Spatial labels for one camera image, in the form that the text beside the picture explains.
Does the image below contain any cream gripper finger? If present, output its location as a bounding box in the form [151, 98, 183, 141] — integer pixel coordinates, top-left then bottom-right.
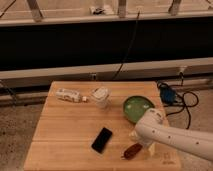
[148, 143, 156, 157]
[129, 131, 138, 141]

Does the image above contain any red chili pepper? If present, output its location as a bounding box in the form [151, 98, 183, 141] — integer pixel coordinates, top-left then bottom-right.
[122, 143, 143, 160]

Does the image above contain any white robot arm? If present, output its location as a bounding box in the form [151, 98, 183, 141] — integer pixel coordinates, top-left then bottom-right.
[130, 108, 213, 162]

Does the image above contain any green ceramic bowl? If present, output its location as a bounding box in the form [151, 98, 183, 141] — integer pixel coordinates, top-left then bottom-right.
[123, 96, 155, 123]

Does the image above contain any black smartphone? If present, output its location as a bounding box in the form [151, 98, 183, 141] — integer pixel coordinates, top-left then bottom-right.
[91, 127, 112, 153]

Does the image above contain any clear plastic cup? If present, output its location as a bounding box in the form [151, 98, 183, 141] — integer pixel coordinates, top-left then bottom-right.
[91, 87, 110, 108]

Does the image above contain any blue clamp device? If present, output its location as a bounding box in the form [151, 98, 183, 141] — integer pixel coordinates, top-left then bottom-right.
[160, 87, 176, 104]

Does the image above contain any lying plastic bottle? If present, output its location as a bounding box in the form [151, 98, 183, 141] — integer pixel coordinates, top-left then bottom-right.
[56, 88, 88, 103]

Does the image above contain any small black white device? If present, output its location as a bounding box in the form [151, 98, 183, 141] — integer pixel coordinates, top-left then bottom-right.
[90, 6, 105, 15]

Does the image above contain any black floor cable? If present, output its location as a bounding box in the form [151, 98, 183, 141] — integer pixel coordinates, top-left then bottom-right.
[156, 71, 200, 130]

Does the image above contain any black hanging cable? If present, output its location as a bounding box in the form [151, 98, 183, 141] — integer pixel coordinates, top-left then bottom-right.
[111, 9, 141, 81]

